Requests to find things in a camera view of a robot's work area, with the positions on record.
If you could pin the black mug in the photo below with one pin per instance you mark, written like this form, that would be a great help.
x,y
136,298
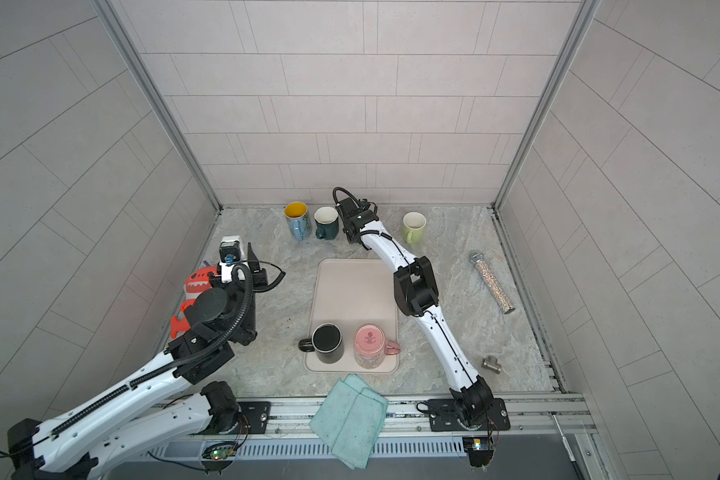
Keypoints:
x,y
326,342

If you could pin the left circuit board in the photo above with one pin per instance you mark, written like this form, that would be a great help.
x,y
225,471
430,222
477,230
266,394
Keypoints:
x,y
217,457

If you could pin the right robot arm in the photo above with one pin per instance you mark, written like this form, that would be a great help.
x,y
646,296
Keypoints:
x,y
417,295

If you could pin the red monster plush toy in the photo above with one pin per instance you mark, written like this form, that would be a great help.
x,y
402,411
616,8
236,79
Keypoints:
x,y
195,284

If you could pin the circuit board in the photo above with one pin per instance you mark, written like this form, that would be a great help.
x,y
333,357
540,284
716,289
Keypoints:
x,y
217,457
479,450

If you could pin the teal cloth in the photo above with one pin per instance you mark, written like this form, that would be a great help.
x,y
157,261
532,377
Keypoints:
x,y
350,420

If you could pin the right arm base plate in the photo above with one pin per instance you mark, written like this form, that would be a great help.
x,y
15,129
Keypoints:
x,y
443,416

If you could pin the beige tray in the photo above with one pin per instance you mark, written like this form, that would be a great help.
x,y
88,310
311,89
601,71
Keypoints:
x,y
350,293

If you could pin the aluminium mounting rail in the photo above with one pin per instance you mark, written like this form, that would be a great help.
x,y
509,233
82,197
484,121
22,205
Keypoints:
x,y
529,413

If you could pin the small metal fitting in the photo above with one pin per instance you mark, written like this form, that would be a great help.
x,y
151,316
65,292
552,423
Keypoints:
x,y
491,363

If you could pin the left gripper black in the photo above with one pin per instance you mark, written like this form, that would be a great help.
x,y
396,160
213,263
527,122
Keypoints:
x,y
257,275

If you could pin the pink glass mug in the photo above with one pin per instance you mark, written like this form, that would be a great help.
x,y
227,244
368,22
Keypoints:
x,y
371,346

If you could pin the light blue butterfly mug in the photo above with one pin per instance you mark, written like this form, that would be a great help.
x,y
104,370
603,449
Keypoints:
x,y
298,220

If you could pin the light green mug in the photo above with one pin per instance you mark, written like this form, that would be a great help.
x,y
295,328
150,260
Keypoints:
x,y
414,224

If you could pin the right circuit board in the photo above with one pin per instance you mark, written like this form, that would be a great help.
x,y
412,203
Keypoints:
x,y
479,450

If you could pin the clear tube with grains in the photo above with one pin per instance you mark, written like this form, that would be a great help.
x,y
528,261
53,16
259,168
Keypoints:
x,y
491,281

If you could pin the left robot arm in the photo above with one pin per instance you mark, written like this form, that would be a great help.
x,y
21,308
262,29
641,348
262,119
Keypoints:
x,y
168,396

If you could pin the dark green mug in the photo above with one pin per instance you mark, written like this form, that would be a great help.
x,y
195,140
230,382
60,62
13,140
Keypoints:
x,y
327,223

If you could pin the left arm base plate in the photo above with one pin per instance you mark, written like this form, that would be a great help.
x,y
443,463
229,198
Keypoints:
x,y
249,418

